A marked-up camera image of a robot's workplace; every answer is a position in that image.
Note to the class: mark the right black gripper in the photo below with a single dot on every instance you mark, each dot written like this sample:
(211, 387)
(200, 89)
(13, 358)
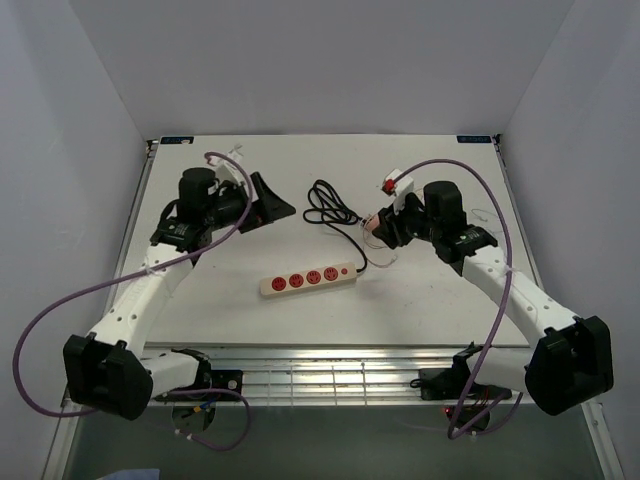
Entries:
(389, 230)

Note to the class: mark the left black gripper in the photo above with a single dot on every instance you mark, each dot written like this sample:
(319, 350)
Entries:
(267, 208)

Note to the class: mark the pink charger plug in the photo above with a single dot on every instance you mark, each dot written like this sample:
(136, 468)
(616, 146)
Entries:
(371, 223)

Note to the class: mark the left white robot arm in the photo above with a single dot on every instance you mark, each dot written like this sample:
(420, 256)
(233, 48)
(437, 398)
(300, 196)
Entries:
(106, 369)

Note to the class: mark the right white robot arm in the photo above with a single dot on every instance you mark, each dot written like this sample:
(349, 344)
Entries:
(570, 357)

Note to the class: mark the beige red power strip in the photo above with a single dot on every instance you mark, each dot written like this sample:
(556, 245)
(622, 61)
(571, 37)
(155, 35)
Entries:
(331, 276)

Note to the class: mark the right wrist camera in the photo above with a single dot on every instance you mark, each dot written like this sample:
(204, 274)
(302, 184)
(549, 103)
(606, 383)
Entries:
(397, 185)

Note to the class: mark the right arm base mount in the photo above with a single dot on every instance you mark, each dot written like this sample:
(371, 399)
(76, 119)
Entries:
(440, 384)

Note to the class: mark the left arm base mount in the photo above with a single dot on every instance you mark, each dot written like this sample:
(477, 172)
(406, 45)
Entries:
(217, 386)

